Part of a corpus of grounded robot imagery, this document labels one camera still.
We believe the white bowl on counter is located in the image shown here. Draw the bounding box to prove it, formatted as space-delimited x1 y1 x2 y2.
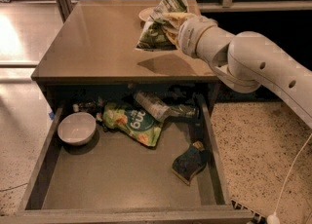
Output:
138 7 154 22

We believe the dark bottle back left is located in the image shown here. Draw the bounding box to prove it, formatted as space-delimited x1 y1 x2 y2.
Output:
72 97 104 113

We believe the clear plastic water bottle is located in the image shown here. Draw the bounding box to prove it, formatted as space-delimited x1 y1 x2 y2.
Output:
134 91 170 122

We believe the white floor vent grille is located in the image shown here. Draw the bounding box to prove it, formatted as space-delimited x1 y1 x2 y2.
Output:
231 199 267 224

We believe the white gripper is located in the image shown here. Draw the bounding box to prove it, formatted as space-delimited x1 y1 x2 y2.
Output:
162 12 217 58

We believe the blue yellow sponge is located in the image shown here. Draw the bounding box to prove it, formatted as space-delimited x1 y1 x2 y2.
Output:
172 141 210 185

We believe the white bowl in drawer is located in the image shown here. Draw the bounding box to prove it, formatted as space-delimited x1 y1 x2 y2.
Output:
58 112 96 146

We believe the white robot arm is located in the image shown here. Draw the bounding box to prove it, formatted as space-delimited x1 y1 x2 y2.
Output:
162 13 312 128

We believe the white cable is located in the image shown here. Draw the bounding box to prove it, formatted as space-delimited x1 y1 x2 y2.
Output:
266 132 312 224

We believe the green teal chip bag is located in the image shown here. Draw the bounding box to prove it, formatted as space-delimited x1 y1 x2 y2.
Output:
102 102 163 147

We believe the green jalapeno chip bag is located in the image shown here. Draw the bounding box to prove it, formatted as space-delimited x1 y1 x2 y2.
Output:
136 0 189 51

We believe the dark glass bottle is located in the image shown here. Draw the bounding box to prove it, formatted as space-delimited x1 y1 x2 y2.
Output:
169 104 199 121

